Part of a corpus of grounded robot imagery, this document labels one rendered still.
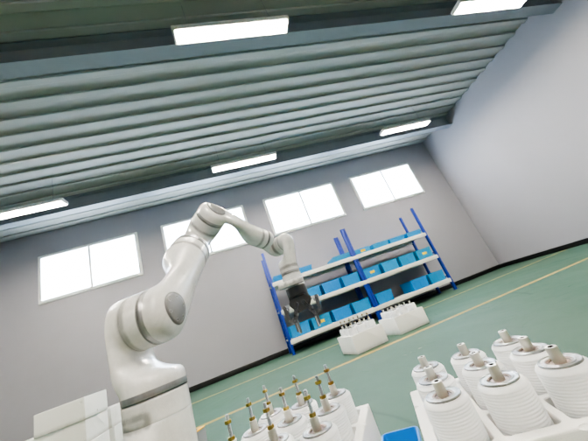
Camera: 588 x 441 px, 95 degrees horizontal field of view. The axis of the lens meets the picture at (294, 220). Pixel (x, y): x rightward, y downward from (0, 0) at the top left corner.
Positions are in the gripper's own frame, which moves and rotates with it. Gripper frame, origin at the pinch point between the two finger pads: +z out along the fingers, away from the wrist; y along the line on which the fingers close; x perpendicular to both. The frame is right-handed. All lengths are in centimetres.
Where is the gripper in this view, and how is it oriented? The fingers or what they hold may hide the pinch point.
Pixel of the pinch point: (309, 325)
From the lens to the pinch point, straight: 101.4
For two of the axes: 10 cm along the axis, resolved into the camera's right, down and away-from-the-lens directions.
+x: -2.3, -2.7, -9.4
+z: 3.3, 8.8, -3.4
